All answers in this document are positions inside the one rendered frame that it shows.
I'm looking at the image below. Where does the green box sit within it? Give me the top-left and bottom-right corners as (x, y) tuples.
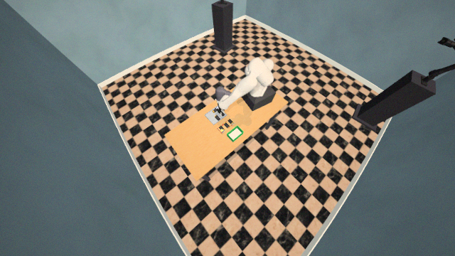
(227, 126), (243, 142)

